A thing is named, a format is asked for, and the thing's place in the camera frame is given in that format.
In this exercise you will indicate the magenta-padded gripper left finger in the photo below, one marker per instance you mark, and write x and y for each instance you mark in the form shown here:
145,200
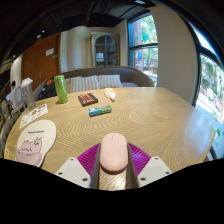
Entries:
71,170

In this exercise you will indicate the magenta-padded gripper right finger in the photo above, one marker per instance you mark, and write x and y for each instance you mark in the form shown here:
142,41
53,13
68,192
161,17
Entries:
154,169

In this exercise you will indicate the pink computer mouse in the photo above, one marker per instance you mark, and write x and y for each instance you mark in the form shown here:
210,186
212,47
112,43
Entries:
114,151

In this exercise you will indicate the white cat-print mouse pad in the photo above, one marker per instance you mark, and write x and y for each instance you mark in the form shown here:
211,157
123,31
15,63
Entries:
38,136

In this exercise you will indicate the small green-blue pack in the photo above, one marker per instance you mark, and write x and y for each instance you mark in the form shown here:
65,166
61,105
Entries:
100,110

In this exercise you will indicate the white sticker sheet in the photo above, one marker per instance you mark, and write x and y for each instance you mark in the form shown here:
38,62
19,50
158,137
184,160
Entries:
33,115

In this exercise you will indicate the black and red box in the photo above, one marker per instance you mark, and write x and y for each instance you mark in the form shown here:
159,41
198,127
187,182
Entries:
88,99

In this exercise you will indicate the green drink can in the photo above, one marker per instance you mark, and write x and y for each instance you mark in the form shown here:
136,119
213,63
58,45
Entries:
61,89

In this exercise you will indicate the black bag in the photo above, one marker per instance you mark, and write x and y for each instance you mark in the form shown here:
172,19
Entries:
48,90

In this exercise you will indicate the striped cushion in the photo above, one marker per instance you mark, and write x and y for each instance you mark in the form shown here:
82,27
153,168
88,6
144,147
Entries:
110,81
74,85
90,83

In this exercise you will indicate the white plastic packet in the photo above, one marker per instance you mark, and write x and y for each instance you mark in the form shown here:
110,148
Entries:
110,94

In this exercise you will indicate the clear shaker bottle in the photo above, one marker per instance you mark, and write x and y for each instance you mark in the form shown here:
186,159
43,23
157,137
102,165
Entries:
28,95

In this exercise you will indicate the group of white chairs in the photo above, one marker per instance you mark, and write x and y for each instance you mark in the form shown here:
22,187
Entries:
15,95

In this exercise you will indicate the brown curved sofa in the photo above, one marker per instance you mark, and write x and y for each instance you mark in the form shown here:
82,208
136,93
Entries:
136,76

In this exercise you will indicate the large curved window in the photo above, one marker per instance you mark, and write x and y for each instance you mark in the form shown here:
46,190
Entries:
211,90

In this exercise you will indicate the brown wooden door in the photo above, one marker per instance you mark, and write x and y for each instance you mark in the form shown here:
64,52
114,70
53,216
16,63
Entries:
38,65

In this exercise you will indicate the tall black-framed window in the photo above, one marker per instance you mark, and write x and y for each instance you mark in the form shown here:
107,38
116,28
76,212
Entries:
143,50

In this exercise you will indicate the white door sign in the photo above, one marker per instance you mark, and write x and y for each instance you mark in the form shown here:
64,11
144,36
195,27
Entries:
50,51

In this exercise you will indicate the arched glass-door cabinet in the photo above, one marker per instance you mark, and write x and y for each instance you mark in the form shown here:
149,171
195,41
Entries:
105,50

